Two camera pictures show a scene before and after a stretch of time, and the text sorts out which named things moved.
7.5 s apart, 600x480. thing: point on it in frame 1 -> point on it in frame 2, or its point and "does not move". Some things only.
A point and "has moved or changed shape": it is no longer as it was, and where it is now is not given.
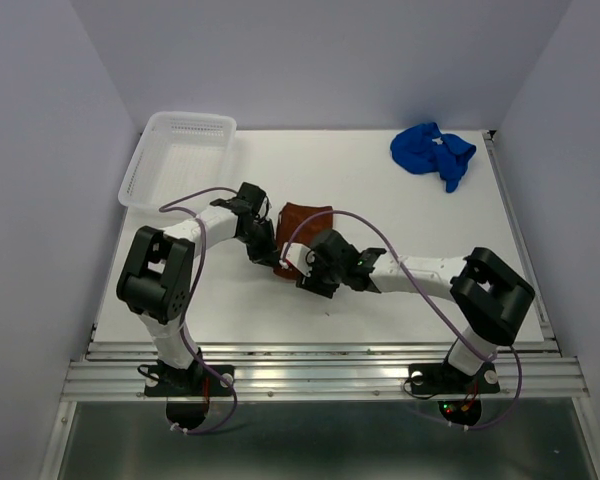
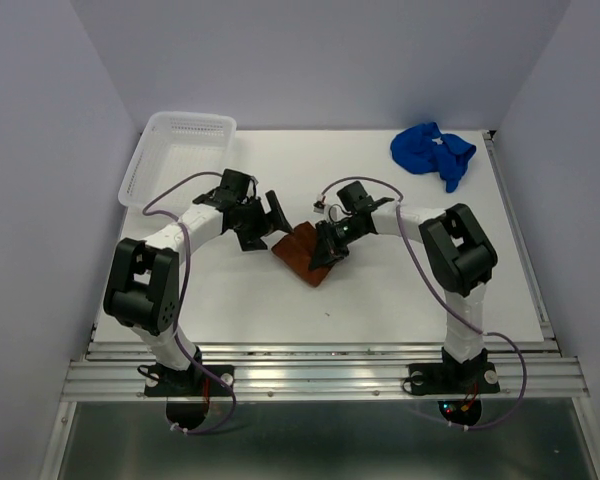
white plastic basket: [179, 154] does not move
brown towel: [301, 224] has moved or changed shape
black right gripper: [312, 283] -> [325, 252]
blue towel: [422, 148] does not move
